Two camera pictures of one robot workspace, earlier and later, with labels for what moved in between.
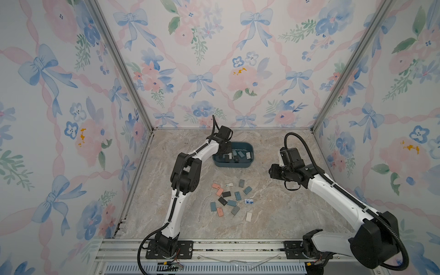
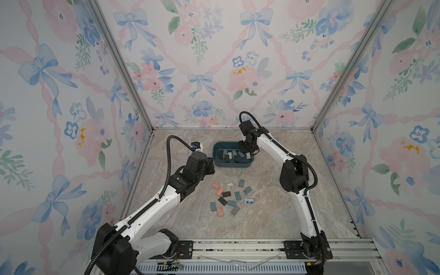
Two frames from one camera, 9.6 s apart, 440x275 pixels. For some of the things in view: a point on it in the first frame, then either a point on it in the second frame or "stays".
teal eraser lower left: [213, 206] stays
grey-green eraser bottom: [235, 210] stays
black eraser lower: [222, 200] stays
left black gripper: [229, 148] → [210, 165]
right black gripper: [273, 171] → [243, 149]
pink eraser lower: [219, 192] stays
